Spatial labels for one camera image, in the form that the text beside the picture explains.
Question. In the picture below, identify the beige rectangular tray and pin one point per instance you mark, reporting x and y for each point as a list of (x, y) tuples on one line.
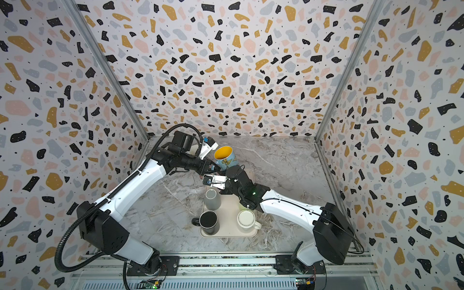
[(227, 215)]

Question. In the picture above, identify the light blue yellow-inside mug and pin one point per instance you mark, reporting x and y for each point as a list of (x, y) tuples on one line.
[(225, 158)]

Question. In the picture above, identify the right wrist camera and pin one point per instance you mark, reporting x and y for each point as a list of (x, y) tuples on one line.
[(217, 181)]

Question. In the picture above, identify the green circuit board left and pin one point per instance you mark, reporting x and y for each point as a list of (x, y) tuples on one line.
[(149, 285)]

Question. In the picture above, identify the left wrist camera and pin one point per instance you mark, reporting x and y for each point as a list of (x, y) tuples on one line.
[(208, 144)]

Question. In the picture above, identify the dark green mug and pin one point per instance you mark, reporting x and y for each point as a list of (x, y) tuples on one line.
[(196, 150)]

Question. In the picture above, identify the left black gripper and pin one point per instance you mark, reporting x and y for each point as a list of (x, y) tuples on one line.
[(206, 167)]

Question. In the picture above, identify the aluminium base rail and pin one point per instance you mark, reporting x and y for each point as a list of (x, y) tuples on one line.
[(229, 271)]

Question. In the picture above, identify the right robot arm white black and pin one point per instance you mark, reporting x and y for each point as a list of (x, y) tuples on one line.
[(333, 234)]

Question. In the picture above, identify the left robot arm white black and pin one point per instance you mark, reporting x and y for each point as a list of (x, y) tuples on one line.
[(101, 225)]

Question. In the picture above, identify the circuit board right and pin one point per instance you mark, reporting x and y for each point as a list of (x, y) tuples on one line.
[(306, 283)]

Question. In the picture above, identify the light green mug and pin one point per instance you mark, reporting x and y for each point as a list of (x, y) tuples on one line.
[(242, 207)]

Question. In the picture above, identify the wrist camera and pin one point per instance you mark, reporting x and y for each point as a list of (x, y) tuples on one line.
[(208, 144), (217, 181)]

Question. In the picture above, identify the white cream mug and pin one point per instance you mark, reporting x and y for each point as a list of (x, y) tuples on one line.
[(247, 221)]

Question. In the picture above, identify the grey handleless cup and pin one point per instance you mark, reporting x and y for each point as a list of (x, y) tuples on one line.
[(212, 200)]

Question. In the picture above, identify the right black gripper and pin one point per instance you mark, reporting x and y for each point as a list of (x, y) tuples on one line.
[(230, 176)]

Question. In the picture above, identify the black mug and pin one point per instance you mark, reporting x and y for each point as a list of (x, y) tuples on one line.
[(208, 222)]

